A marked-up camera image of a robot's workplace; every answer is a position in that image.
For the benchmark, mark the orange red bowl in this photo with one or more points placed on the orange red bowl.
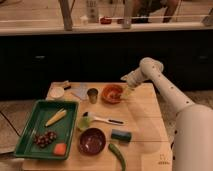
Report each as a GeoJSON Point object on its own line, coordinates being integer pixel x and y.
{"type": "Point", "coordinates": [112, 93]}

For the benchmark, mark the orange carrot block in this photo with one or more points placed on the orange carrot block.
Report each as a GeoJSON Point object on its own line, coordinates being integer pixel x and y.
{"type": "Point", "coordinates": [60, 149]}

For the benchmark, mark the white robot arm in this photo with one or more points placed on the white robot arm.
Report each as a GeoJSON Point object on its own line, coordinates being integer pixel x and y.
{"type": "Point", "coordinates": [193, 141]}

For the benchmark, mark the dark grape bunch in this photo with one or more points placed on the dark grape bunch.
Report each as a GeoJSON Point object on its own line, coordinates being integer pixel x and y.
{"type": "Point", "coordinates": [45, 139]}

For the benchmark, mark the metal cup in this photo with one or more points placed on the metal cup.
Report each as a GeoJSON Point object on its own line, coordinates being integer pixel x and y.
{"type": "Point", "coordinates": [92, 95]}

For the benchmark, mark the white round lid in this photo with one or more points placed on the white round lid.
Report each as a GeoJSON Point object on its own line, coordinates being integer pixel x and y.
{"type": "Point", "coordinates": [57, 92]}

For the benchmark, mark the green plastic tray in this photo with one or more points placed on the green plastic tray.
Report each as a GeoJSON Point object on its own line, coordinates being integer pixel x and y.
{"type": "Point", "coordinates": [42, 111]}

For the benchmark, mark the grey folded cloth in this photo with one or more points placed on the grey folded cloth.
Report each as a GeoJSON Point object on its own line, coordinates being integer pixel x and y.
{"type": "Point", "coordinates": [80, 91]}

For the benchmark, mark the green lettuce piece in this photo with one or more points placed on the green lettuce piece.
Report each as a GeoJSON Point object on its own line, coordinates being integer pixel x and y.
{"type": "Point", "coordinates": [84, 123]}

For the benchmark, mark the yellow corn cob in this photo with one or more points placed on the yellow corn cob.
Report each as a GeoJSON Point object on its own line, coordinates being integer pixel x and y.
{"type": "Point", "coordinates": [58, 115]}

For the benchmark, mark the white box on shelf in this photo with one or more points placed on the white box on shelf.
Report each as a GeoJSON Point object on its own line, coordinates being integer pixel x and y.
{"type": "Point", "coordinates": [92, 11]}

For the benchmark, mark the dark maroon bowl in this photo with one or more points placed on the dark maroon bowl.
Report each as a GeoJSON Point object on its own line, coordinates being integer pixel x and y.
{"type": "Point", "coordinates": [92, 141]}

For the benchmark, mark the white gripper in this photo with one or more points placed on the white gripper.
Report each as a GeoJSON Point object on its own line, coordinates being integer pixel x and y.
{"type": "Point", "coordinates": [134, 78]}

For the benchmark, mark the red object on shelf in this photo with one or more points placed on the red object on shelf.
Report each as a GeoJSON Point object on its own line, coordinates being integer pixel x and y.
{"type": "Point", "coordinates": [105, 20]}

